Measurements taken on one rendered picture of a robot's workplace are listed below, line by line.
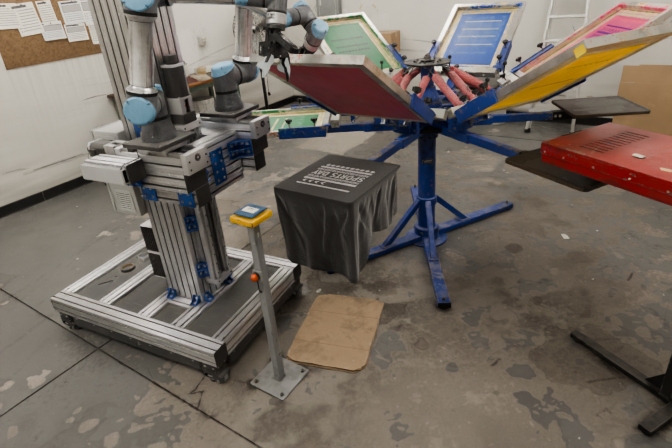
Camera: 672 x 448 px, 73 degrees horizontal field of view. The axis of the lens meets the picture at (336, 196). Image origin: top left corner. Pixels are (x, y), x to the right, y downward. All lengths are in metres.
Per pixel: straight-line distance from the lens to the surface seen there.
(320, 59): 1.90
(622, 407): 2.59
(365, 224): 2.15
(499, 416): 2.39
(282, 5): 1.85
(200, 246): 2.61
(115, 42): 2.38
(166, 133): 2.10
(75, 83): 5.64
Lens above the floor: 1.82
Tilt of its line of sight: 25 degrees down
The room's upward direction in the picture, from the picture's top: 5 degrees counter-clockwise
